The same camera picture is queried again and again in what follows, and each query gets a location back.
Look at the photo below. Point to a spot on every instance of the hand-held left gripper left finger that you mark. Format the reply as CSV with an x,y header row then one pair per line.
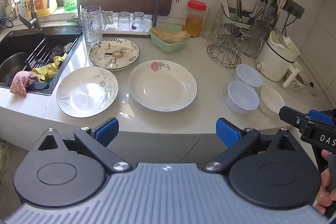
x,y
107,130

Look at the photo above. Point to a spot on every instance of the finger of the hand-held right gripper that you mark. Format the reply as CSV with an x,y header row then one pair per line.
x,y
291,116
319,117

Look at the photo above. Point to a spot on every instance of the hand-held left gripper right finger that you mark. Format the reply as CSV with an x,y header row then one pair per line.
x,y
227,132

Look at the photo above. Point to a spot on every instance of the white ceramic bowl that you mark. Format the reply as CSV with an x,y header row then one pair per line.
x,y
271,100

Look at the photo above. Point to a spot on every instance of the pale blue plastic bowl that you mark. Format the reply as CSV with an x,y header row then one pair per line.
x,y
249,75
242,96

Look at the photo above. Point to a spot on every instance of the grey leaf print plate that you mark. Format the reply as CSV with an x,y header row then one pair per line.
x,y
86,92

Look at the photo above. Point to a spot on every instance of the pink rose print plate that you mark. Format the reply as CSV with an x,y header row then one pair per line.
x,y
162,85

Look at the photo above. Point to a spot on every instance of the colourful floral plate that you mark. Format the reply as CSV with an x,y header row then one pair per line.
x,y
114,54

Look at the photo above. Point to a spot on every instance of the person's right hand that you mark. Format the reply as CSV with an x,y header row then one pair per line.
x,y
325,180

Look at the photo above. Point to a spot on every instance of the printed ceramic mug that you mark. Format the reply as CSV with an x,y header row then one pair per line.
x,y
302,81

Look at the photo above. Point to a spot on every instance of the white electric cooker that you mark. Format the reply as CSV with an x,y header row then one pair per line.
x,y
273,61

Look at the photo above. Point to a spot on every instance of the textured glass pitcher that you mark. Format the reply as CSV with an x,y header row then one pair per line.
x,y
256,40

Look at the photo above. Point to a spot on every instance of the yellow cloth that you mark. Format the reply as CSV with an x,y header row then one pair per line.
x,y
50,69

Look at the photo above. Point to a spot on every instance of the crystal goblet glass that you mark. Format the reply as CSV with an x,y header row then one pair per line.
x,y
223,35
240,39

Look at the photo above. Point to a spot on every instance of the steel wool scrubber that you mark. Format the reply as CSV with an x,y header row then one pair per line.
x,y
56,50

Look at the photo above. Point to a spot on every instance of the pink cloth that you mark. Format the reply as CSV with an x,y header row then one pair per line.
x,y
21,81

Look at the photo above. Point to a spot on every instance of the green plastic basket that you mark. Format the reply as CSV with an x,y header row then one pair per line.
x,y
168,47

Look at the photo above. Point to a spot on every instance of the black sink drain rack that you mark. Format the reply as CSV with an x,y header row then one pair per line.
x,y
39,52

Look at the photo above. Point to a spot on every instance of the tall textured glass cup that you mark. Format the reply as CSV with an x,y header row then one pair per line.
x,y
92,27

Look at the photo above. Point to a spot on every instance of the row of hanging kitchen tools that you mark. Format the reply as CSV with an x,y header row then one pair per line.
x,y
267,8

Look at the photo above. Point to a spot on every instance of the upturned wine glasses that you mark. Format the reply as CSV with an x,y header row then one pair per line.
x,y
236,20

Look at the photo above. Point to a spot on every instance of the small clear glass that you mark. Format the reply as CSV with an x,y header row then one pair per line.
x,y
138,20
123,20
109,18

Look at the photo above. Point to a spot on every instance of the enoki mushrooms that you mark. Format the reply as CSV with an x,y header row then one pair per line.
x,y
170,35

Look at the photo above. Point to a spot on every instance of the steel pot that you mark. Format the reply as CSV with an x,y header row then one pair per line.
x,y
11,66

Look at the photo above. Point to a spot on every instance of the red lid plastic jar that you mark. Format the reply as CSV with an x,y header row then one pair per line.
x,y
194,22

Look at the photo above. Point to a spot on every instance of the black kitchen sink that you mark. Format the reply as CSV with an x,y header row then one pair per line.
x,y
15,43

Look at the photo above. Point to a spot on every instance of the black dish rack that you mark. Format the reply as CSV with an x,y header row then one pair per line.
x,y
155,11

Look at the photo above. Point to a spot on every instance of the steel faucet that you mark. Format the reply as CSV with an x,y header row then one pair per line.
x,y
32,11

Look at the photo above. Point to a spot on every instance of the black wall socket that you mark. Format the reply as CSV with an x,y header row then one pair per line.
x,y
295,8

